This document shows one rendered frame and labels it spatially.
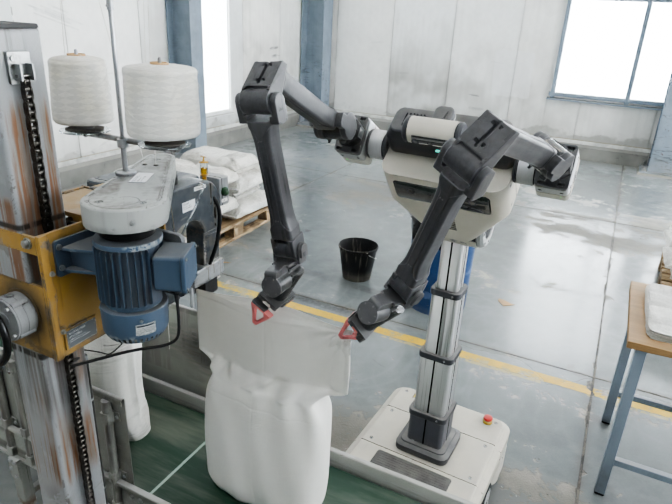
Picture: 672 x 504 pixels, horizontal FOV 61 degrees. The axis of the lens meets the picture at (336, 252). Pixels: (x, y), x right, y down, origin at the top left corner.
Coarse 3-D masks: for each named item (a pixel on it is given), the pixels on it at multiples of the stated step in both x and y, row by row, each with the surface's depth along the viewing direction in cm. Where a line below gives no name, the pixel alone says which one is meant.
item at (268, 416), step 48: (240, 336) 161; (288, 336) 154; (336, 336) 150; (240, 384) 163; (288, 384) 159; (336, 384) 156; (240, 432) 167; (288, 432) 158; (240, 480) 174; (288, 480) 164
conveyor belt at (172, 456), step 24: (168, 408) 219; (168, 432) 206; (192, 432) 207; (144, 456) 195; (168, 456) 195; (192, 456) 196; (144, 480) 185; (168, 480) 185; (192, 480) 186; (336, 480) 189; (360, 480) 190
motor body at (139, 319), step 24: (96, 240) 123; (144, 240) 124; (96, 264) 125; (120, 264) 122; (144, 264) 125; (120, 288) 125; (144, 288) 126; (120, 312) 128; (144, 312) 128; (168, 312) 136; (120, 336) 129; (144, 336) 130
